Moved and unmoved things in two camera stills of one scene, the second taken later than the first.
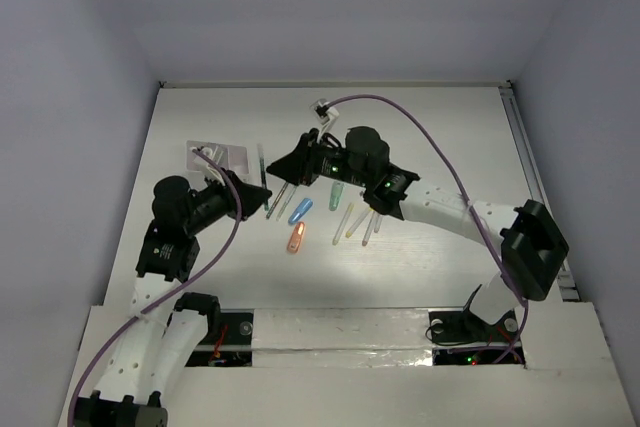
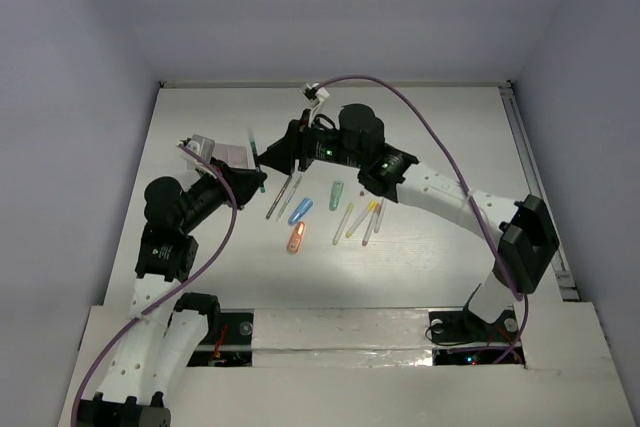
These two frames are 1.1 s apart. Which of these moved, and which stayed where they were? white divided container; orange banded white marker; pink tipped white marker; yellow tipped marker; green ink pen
Moved: green ink pen
Stayed: orange banded white marker; pink tipped white marker; yellow tipped marker; white divided container
